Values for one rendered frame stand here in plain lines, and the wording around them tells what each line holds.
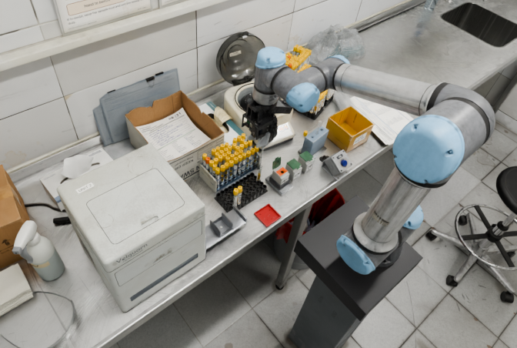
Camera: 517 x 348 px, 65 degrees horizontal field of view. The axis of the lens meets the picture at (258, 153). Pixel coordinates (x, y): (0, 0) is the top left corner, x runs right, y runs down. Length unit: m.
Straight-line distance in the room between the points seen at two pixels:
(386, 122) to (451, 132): 1.07
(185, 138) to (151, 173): 0.44
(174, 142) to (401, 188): 0.90
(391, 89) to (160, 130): 0.91
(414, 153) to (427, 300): 1.75
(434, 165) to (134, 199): 0.71
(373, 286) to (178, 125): 0.89
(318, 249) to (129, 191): 0.59
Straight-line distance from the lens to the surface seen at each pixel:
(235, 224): 1.34
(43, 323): 1.32
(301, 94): 1.01
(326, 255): 1.29
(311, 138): 1.54
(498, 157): 3.44
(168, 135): 1.56
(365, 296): 1.28
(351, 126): 1.77
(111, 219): 1.07
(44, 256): 1.26
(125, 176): 1.14
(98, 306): 1.30
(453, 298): 2.56
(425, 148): 0.78
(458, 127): 0.80
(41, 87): 1.43
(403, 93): 0.97
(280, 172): 1.44
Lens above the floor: 2.05
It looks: 48 degrees down
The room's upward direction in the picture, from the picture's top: 8 degrees clockwise
